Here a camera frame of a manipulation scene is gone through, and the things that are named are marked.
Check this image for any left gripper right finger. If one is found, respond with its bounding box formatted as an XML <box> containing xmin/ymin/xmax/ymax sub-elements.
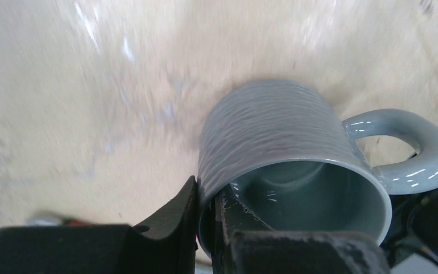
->
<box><xmin>211</xmin><ymin>187</ymin><xmax>391</xmax><ymax>273</ymax></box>

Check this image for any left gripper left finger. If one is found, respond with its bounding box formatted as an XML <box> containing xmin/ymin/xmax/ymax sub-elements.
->
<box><xmin>0</xmin><ymin>176</ymin><xmax>198</xmax><ymax>273</ymax></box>

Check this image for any grey ceramic mug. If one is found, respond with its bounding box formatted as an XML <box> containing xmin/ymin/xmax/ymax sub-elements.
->
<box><xmin>197</xmin><ymin>79</ymin><xmax>438</xmax><ymax>255</ymax></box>

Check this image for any red handled adjustable wrench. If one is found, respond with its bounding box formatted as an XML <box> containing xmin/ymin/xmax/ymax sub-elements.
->
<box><xmin>26</xmin><ymin>212</ymin><xmax>94</xmax><ymax>226</ymax></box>

